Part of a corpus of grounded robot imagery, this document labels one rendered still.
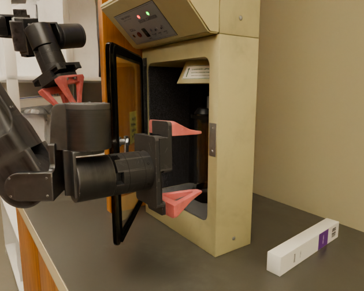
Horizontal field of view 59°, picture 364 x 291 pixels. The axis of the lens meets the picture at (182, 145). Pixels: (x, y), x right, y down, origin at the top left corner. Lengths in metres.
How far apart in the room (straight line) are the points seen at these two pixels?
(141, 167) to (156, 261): 0.34
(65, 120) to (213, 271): 0.44
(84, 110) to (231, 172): 0.40
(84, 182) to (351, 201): 0.77
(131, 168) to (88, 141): 0.07
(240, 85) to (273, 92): 0.43
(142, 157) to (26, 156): 0.14
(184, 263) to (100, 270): 0.17
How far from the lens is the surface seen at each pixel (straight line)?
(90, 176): 0.41
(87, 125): 0.40
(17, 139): 0.42
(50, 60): 0.77
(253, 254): 0.77
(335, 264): 0.79
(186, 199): 0.49
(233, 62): 0.68
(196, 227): 0.77
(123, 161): 0.43
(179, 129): 0.46
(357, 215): 1.01
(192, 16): 0.65
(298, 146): 1.07
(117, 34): 0.95
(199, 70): 0.75
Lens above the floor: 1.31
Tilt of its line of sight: 10 degrees down
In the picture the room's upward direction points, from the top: straight up
